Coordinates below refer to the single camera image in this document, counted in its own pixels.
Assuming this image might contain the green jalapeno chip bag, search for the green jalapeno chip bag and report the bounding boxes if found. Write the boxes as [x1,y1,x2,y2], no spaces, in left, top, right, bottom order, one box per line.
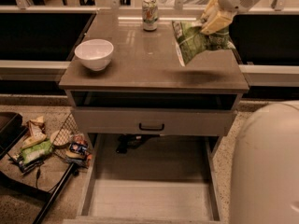
[171,21,235,66]

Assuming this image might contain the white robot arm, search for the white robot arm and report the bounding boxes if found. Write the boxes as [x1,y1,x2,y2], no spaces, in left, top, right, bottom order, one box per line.
[228,101,299,224]

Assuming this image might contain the grey drawer cabinet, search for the grey drawer cabinet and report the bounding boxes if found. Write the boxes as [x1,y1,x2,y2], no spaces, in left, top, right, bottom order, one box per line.
[58,9,250,142]

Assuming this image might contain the closed grey upper drawer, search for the closed grey upper drawer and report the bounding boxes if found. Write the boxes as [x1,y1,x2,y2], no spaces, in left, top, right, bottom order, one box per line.
[72,107,236,136]

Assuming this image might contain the open grey middle drawer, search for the open grey middle drawer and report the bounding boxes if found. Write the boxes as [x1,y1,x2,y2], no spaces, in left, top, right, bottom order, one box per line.
[64,134,223,224]

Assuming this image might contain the brown and white snack bag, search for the brown and white snack bag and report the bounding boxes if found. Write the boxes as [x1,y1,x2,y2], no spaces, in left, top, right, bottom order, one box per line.
[21,116,47,149]

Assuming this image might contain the green snack bag on floor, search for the green snack bag on floor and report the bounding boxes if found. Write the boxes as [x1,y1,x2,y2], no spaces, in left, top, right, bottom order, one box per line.
[21,140,52,164]

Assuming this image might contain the white ceramic bowl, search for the white ceramic bowl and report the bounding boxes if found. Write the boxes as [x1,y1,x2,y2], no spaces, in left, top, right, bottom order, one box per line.
[75,39,114,71]

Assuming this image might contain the black object under cabinet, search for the black object under cabinet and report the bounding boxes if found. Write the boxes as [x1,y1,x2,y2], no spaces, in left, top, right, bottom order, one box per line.
[116,134,155,154]

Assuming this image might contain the blue snack pack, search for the blue snack pack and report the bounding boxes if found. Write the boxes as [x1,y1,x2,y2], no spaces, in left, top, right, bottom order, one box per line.
[69,143,88,155]

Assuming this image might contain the black tray on left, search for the black tray on left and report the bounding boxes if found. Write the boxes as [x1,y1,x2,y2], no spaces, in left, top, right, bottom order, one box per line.
[0,112,27,160]

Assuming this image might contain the black metal stand leg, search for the black metal stand leg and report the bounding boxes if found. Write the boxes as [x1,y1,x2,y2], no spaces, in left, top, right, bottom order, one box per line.
[32,163,78,224]

